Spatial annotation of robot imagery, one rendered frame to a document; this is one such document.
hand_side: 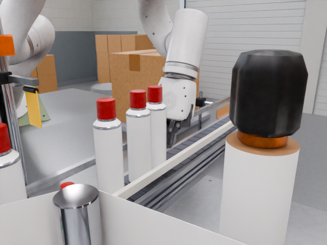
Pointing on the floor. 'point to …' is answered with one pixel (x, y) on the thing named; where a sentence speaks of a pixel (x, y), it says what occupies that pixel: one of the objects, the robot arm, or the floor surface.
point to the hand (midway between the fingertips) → (167, 139)
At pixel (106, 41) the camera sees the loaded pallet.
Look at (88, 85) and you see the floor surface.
